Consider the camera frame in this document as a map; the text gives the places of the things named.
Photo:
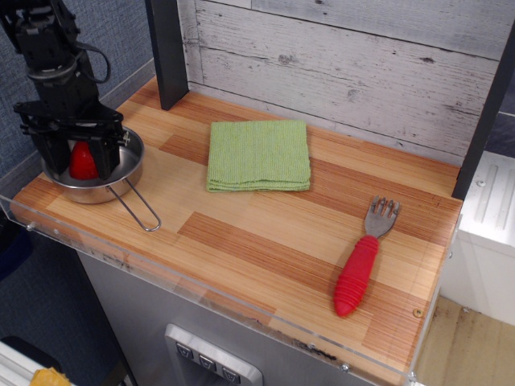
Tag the red plastic strawberry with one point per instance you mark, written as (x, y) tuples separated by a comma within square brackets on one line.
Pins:
[(82, 165)]

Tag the dark grey left post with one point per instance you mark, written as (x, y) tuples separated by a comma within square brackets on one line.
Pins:
[(167, 46)]

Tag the steel pan with wire handle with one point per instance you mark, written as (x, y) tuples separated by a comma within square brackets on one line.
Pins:
[(123, 179)]

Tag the yellow and black object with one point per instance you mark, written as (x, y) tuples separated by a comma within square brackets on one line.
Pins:
[(49, 377)]

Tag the clear acrylic edge guard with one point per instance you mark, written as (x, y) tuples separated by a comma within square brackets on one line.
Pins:
[(254, 272)]

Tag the dark grey post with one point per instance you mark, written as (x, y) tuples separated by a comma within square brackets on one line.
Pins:
[(167, 46), (487, 119)]

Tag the silver button panel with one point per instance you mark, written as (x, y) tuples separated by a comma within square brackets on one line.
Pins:
[(199, 362)]

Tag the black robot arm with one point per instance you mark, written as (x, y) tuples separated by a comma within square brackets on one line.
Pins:
[(45, 34)]

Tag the dark grey right post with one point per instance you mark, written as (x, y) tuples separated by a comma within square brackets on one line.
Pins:
[(487, 119)]

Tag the white aluminium rail block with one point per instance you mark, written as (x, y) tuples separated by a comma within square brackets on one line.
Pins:
[(479, 272)]

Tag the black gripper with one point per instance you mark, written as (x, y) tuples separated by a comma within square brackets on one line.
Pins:
[(69, 108)]

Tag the folded green cloth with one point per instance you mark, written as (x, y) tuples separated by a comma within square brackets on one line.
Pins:
[(258, 156)]

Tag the fork with red handle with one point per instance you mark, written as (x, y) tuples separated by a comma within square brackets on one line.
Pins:
[(353, 280)]

